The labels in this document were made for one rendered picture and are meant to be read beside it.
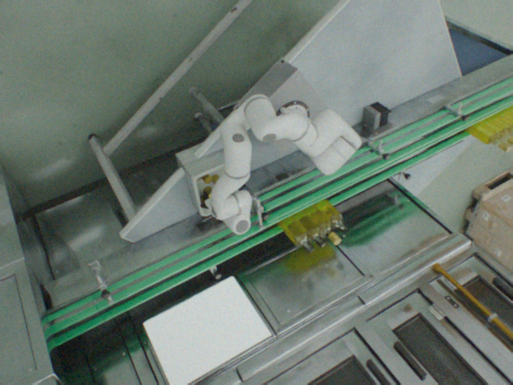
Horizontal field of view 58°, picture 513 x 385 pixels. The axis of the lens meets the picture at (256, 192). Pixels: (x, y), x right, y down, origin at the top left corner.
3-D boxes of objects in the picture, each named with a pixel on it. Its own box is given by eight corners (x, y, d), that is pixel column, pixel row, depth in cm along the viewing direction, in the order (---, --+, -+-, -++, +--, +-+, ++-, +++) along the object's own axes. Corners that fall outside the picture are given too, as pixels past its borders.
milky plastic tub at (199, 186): (193, 205, 189) (202, 218, 184) (182, 165, 174) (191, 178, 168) (230, 189, 195) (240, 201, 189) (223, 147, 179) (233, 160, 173)
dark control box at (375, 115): (361, 121, 213) (373, 130, 207) (362, 106, 207) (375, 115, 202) (375, 114, 215) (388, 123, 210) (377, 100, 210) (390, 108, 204)
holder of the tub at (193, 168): (195, 213, 194) (203, 224, 189) (182, 164, 174) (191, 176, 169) (231, 196, 199) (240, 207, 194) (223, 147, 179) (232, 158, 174)
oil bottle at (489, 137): (456, 126, 233) (503, 156, 215) (459, 117, 229) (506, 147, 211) (464, 122, 235) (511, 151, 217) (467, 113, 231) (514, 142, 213)
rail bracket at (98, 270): (92, 272, 179) (109, 315, 164) (76, 245, 167) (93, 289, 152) (104, 266, 180) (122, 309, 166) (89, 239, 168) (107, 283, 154)
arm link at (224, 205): (243, 156, 151) (240, 198, 166) (207, 167, 146) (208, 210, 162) (255, 172, 146) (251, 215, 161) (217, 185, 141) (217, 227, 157)
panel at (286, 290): (140, 325, 182) (172, 401, 160) (137, 321, 180) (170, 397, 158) (325, 228, 209) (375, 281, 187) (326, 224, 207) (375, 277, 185)
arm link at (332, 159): (294, 146, 159) (317, 172, 148) (320, 118, 157) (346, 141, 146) (308, 158, 166) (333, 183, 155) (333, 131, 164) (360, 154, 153)
